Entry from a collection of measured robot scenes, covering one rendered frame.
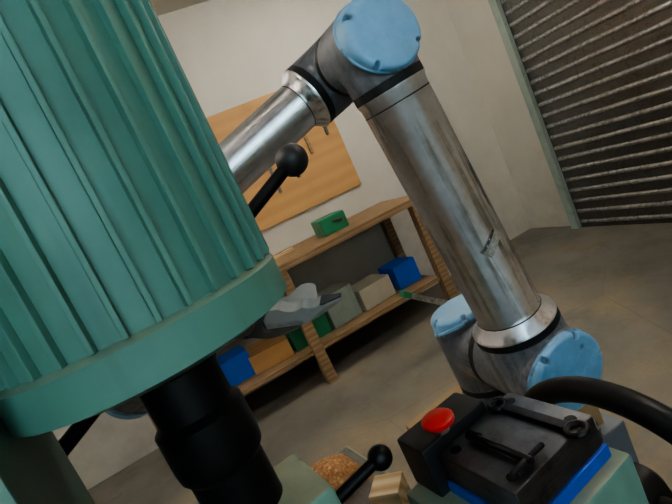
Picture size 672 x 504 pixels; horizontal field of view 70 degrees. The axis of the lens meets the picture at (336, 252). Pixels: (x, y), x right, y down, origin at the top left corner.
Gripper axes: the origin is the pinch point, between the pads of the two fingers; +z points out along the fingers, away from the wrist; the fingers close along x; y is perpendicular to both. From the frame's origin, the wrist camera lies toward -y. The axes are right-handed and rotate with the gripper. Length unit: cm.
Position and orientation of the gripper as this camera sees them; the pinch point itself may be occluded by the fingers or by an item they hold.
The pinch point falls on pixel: (287, 256)
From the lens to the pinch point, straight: 48.0
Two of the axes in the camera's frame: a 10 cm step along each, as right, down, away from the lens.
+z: 6.8, -5.5, -4.9
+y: 1.1, -5.8, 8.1
